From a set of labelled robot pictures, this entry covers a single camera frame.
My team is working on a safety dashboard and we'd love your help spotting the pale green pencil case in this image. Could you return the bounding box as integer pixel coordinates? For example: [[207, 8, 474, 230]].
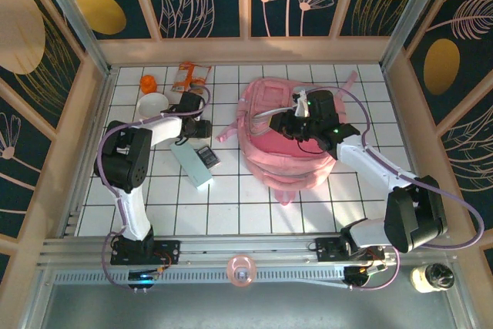
[[169, 143, 215, 193]]

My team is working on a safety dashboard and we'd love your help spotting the pink student backpack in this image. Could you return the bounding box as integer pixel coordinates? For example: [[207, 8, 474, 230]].
[[215, 70, 359, 205]]

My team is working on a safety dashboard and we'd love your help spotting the black calculator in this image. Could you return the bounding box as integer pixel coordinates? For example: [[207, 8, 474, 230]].
[[194, 145, 223, 172]]

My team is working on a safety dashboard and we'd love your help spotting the white orange bowl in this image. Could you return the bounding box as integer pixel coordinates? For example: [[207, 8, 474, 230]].
[[137, 92, 170, 122]]

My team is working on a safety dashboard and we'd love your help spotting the orange white snack packet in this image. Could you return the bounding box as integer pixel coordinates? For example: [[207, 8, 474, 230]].
[[171, 61, 213, 96]]

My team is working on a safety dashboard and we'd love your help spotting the small orange bottle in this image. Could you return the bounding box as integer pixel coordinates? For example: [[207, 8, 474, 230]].
[[139, 74, 158, 94]]

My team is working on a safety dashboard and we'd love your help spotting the small electronics board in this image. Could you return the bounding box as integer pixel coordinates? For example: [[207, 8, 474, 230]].
[[126, 271, 159, 292], [342, 261, 388, 290]]

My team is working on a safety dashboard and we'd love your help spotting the white jar black lid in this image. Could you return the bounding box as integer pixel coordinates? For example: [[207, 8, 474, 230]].
[[410, 262, 455, 294]]

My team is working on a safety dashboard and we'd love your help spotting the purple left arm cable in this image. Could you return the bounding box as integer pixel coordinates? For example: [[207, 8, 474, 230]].
[[98, 86, 212, 291]]

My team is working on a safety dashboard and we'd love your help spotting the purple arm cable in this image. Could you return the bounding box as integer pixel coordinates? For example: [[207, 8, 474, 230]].
[[98, 86, 212, 291], [307, 87, 485, 292]]

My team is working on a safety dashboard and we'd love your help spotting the thin black cable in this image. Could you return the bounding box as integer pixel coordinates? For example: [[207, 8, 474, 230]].
[[298, 139, 333, 156]]

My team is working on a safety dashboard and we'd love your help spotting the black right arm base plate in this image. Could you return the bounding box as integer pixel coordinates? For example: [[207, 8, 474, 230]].
[[315, 236, 386, 264]]

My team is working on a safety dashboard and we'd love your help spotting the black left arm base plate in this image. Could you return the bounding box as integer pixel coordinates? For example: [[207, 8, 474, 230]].
[[110, 239, 182, 267]]

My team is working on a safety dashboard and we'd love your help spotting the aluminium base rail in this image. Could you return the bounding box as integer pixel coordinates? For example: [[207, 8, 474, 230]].
[[38, 234, 401, 268]]

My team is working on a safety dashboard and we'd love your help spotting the aluminium corner post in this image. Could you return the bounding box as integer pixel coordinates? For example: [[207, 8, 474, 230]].
[[379, 0, 450, 70], [32, 0, 112, 76]]

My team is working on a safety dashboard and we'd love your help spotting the perforated metal cable tray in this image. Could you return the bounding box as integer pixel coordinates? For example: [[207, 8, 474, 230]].
[[52, 269, 347, 287]]

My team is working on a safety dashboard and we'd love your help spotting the pink tape ring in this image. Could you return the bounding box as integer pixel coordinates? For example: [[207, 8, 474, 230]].
[[226, 254, 257, 288]]

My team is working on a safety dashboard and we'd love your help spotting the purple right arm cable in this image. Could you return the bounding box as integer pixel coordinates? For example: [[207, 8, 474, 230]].
[[307, 87, 485, 292]]

